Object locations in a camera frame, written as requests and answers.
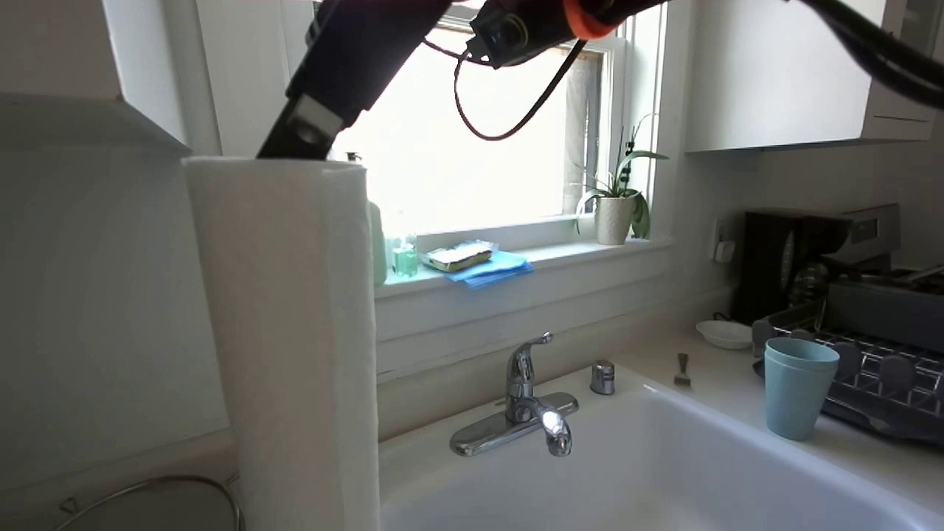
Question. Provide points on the green soap pump bottle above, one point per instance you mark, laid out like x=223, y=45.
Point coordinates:
x=378, y=253

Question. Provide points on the dark dish rack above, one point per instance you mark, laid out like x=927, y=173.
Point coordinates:
x=885, y=385

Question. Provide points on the blue cleaning cloth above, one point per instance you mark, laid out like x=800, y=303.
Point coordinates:
x=490, y=270

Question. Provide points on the white wall cabinet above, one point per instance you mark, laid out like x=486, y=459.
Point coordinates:
x=778, y=70
x=61, y=48

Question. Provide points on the white kitchen sink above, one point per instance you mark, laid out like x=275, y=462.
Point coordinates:
x=637, y=462

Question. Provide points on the small teal bottle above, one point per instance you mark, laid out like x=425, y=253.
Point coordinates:
x=404, y=260

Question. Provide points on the small white dish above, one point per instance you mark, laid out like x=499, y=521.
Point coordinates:
x=726, y=335

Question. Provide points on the chrome sink faucet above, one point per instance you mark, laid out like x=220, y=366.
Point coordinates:
x=519, y=388

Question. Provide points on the white paper towel roll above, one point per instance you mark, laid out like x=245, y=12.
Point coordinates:
x=285, y=343

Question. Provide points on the black coffee maker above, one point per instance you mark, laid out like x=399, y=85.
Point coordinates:
x=778, y=260

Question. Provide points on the light blue plastic cup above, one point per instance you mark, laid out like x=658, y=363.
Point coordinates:
x=798, y=388

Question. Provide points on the small metal sink fitting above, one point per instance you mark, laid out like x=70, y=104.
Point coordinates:
x=683, y=374

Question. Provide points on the green potted plant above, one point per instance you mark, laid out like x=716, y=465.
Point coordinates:
x=623, y=180

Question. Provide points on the white plant pot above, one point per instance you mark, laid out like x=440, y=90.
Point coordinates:
x=612, y=219

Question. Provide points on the sponge in dish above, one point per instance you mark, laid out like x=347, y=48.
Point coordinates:
x=459, y=257

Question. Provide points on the white window frame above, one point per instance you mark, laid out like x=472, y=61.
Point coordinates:
x=571, y=282

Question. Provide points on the chrome sprayer cap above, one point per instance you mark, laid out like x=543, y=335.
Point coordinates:
x=604, y=378

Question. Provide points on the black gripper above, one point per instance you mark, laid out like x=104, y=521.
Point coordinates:
x=385, y=48

